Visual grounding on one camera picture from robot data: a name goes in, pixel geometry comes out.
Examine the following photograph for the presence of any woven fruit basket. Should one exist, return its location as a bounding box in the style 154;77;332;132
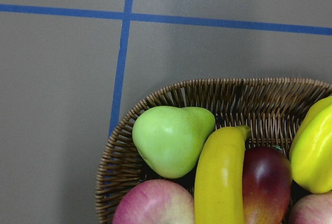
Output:
95;78;331;223

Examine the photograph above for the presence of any green apple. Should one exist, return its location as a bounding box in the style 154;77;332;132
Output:
132;106;215;179

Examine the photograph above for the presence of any pink peach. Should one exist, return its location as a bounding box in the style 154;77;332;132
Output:
288;191;331;224
112;179;195;224

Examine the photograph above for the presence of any red yellow mango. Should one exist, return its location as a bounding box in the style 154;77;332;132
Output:
242;147;293;223

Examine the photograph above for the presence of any yellow lemon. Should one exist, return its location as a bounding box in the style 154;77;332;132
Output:
289;96;331;194

